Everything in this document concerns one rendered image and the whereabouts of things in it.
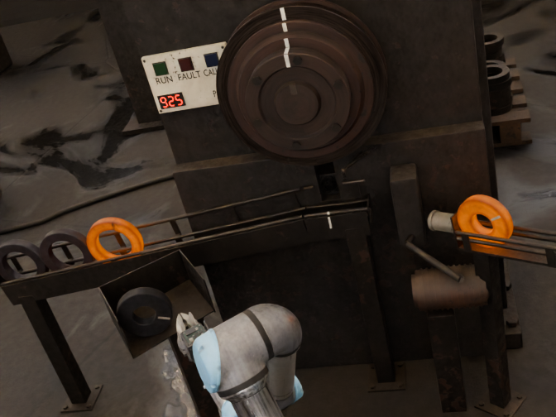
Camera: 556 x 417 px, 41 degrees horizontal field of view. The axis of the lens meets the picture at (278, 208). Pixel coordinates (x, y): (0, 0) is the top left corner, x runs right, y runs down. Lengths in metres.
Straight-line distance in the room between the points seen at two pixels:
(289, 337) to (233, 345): 0.13
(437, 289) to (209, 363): 0.90
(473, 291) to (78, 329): 1.85
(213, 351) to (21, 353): 2.00
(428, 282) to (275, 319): 0.76
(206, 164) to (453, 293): 0.85
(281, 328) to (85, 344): 1.84
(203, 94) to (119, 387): 1.28
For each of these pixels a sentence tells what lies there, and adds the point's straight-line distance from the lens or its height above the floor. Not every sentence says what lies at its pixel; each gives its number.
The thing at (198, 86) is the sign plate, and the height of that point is 1.13.
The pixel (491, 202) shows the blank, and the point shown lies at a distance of 2.06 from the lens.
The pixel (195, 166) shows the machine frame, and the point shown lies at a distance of 2.37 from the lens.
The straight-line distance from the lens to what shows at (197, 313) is 2.18.
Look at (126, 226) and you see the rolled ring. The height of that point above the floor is 0.74.
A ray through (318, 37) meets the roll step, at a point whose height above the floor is 1.26.
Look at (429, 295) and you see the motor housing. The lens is 2.21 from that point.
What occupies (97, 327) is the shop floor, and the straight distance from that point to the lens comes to 3.38.
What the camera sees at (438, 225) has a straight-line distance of 2.18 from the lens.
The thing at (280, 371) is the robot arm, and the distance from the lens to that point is 1.76.
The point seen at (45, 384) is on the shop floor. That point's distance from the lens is 3.22.
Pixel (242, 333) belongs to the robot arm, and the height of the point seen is 0.92.
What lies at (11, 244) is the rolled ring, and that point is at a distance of 2.66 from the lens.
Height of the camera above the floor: 1.88
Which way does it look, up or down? 30 degrees down
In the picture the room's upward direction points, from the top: 15 degrees counter-clockwise
